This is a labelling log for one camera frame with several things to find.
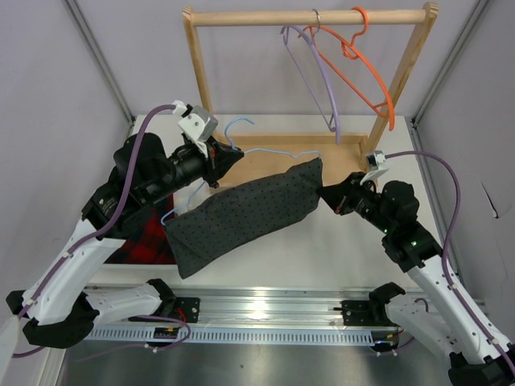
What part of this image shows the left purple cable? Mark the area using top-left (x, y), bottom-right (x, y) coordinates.
top-left (11, 103), bottom-right (190, 359)

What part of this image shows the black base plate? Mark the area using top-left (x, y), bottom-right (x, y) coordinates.
top-left (171, 297), bottom-right (201, 323)
top-left (332, 300), bottom-right (388, 326)

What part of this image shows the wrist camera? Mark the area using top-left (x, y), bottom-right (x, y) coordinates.
top-left (172, 100), bottom-right (218, 158)
top-left (360, 150), bottom-right (389, 186)

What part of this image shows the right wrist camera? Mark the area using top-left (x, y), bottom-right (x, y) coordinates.
top-left (360, 150), bottom-right (389, 186)

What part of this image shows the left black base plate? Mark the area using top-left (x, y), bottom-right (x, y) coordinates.
top-left (171, 297), bottom-right (201, 323)

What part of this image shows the wooden clothes rack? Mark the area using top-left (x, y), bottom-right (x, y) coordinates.
top-left (182, 2), bottom-right (439, 189)

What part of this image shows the purple plastic hanger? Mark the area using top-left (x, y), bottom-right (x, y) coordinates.
top-left (280, 25), bottom-right (342, 145)

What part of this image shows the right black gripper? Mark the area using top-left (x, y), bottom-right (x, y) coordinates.
top-left (316, 171), bottom-right (395, 234)

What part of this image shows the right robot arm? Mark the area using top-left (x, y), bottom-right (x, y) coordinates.
top-left (317, 172), bottom-right (514, 385)

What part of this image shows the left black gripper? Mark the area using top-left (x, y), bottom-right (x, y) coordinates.
top-left (144, 134), bottom-right (242, 205)

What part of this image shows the light blue wire hanger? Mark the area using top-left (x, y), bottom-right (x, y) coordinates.
top-left (160, 116), bottom-right (323, 227)

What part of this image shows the red plaid garment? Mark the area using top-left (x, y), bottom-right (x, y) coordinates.
top-left (105, 195), bottom-right (176, 265)

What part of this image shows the aluminium mounting rail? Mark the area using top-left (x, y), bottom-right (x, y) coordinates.
top-left (172, 286), bottom-right (373, 330)

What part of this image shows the dark grey dotted skirt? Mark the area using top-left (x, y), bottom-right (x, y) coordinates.
top-left (164, 158), bottom-right (323, 279)

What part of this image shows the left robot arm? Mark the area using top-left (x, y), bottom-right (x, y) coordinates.
top-left (6, 133), bottom-right (244, 349)

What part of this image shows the white plastic basket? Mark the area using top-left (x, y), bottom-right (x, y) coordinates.
top-left (86, 192), bottom-right (182, 278)

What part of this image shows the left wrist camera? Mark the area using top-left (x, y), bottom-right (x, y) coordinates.
top-left (172, 100), bottom-right (218, 158)

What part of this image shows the white slotted cable duct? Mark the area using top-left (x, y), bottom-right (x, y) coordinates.
top-left (86, 326), bottom-right (393, 346)

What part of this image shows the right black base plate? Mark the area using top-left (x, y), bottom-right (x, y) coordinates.
top-left (332, 300), bottom-right (388, 326)

